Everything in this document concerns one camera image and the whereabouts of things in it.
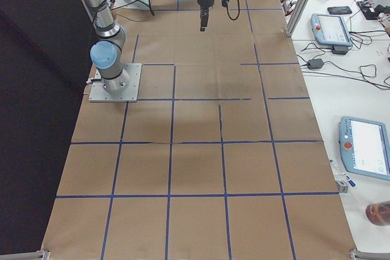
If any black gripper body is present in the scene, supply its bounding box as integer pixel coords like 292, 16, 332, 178
199, 4, 213, 27

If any black power adapter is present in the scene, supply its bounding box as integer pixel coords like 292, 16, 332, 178
306, 58, 324, 70

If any upper teach pendant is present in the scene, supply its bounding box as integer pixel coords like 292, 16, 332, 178
310, 13, 353, 47

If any teach pendant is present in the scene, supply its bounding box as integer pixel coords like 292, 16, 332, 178
310, 13, 353, 47
339, 116, 389, 181

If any brown paper table cover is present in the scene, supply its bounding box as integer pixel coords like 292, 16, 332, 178
42, 0, 355, 259

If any black smartphone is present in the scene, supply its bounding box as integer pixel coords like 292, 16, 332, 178
327, 6, 352, 15

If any lower teach pendant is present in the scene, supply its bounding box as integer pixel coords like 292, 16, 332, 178
339, 116, 389, 181

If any brown tape roll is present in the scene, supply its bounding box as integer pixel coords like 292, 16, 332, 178
365, 201, 390, 226

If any aluminium frame post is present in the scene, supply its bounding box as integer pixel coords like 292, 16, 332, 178
283, 0, 324, 38

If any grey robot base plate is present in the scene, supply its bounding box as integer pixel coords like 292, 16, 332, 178
88, 63, 142, 102

